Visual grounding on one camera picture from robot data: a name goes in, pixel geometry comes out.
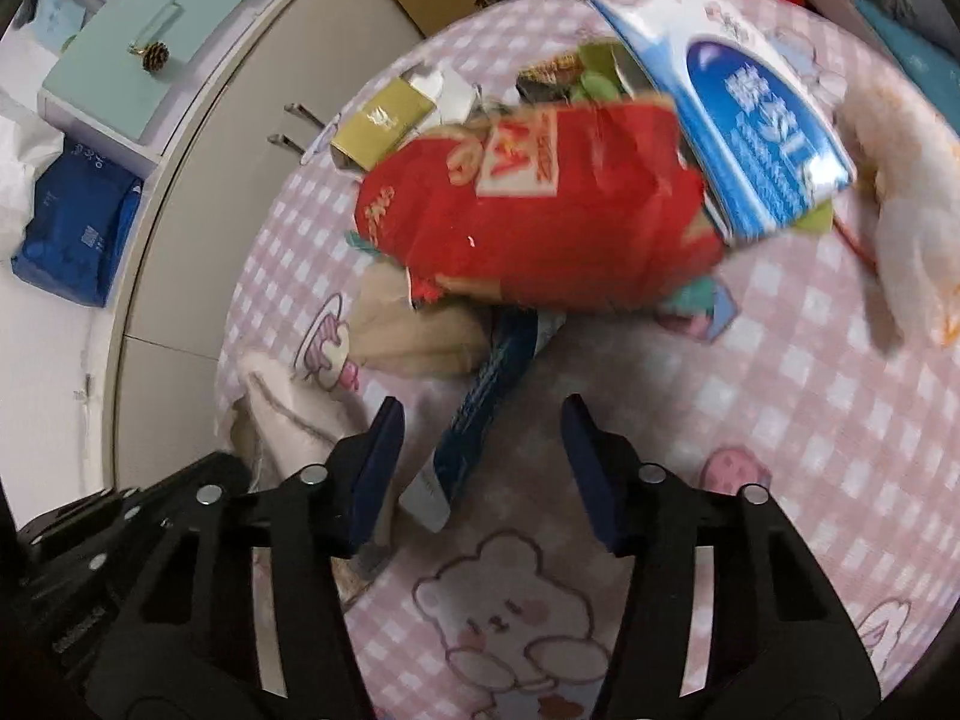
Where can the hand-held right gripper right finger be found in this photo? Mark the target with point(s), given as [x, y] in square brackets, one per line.
[592, 480]

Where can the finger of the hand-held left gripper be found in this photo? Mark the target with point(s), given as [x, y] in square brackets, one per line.
[67, 592]

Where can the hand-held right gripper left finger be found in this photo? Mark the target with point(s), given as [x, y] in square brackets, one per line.
[379, 465]

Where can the beige packet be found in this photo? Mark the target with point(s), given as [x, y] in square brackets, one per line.
[420, 337]

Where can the pastel printed packet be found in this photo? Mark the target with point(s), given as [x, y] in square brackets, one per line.
[705, 311]

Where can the red snack bag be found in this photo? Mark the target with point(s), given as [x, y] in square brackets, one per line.
[562, 232]

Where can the olive and white packet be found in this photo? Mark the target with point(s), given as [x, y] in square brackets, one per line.
[382, 124]

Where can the green wrapper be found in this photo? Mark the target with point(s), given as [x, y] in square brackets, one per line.
[600, 82]

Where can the blue white snack bag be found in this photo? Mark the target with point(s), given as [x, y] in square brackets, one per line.
[750, 112]

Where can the white plush toy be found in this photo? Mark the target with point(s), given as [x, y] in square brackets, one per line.
[915, 240]

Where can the dark snack packet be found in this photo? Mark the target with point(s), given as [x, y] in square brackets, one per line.
[547, 75]

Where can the cream printed cloth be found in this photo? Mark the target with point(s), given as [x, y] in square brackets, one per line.
[277, 405]

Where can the round table, pink checked cloth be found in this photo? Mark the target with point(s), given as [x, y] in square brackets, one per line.
[787, 390]

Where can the beige cabinet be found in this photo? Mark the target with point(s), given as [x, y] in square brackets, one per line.
[225, 202]

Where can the blue plastic pack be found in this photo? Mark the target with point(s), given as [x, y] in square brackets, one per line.
[75, 232]

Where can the white plastic bag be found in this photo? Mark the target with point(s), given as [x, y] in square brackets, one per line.
[19, 165]

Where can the pine cone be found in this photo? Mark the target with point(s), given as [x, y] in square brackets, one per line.
[157, 58]

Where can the mint drawer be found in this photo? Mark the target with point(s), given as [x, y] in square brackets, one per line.
[97, 82]

